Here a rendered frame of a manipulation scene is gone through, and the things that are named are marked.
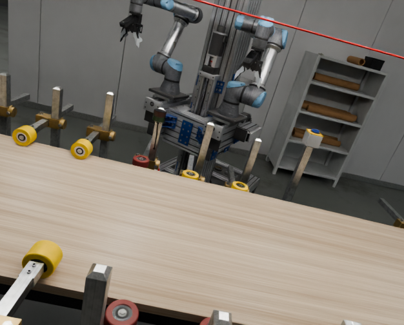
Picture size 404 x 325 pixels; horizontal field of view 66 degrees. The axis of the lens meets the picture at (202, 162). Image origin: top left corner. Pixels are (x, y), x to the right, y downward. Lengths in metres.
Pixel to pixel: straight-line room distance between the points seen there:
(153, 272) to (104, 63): 3.59
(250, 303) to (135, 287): 0.32
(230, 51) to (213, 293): 1.76
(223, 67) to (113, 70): 2.20
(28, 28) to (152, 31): 1.47
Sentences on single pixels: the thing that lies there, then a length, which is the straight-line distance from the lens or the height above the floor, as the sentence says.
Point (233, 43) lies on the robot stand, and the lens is 2.33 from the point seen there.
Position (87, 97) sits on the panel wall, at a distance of 4.46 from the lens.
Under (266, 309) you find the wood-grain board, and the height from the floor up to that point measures 0.90.
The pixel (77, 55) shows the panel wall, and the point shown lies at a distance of 4.39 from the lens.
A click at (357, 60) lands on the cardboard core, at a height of 1.59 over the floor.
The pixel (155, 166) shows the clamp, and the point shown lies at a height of 0.85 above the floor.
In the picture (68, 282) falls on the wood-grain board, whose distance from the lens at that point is 0.92.
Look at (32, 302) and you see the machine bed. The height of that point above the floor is 0.80.
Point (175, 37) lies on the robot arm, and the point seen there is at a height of 1.42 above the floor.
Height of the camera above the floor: 1.58
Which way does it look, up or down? 24 degrees down
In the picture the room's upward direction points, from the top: 15 degrees clockwise
